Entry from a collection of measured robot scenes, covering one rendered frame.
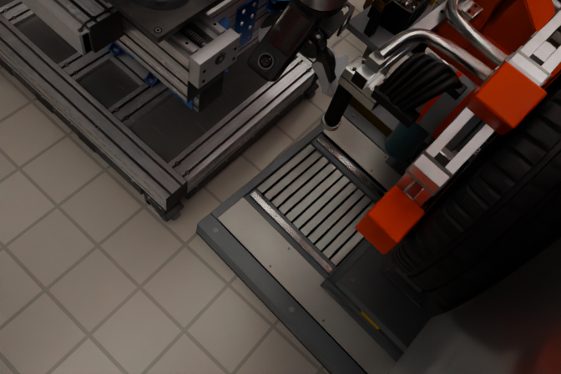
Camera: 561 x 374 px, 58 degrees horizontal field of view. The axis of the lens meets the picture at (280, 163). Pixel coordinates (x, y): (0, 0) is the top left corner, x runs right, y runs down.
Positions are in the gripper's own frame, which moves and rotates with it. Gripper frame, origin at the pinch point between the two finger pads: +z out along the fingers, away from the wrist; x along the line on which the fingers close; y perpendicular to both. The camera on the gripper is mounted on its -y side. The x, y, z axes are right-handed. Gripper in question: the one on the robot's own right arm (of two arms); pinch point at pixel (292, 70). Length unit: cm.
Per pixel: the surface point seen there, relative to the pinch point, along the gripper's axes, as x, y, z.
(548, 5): -31, 83, 41
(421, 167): -26.4, 3.5, 5.5
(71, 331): 16, -70, 90
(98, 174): 49, -30, 102
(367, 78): -9.4, 11.4, 7.1
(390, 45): -8.7, 18.5, 5.5
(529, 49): -27.3, 26.7, -5.0
